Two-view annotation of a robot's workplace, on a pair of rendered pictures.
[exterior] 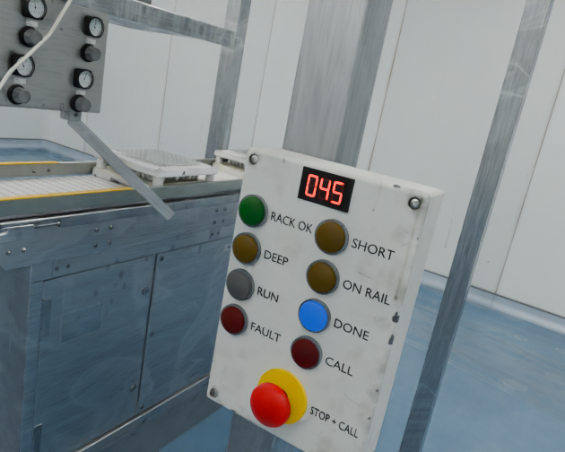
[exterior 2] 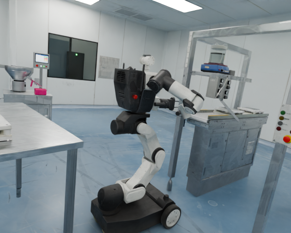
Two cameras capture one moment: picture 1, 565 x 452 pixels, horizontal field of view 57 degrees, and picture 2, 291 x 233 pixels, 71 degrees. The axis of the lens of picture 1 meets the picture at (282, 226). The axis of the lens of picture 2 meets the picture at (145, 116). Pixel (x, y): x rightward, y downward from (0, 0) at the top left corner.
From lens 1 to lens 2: 117 cm
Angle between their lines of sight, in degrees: 23
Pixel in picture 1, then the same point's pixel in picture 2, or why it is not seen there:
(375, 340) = not seen: outside the picture
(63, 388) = (209, 160)
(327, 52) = not seen: outside the picture
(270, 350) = (285, 132)
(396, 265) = not seen: outside the picture
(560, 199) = not seen: outside the picture
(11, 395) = (201, 159)
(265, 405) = (286, 138)
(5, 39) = (217, 86)
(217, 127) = (237, 101)
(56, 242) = (215, 125)
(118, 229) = (225, 124)
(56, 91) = (222, 95)
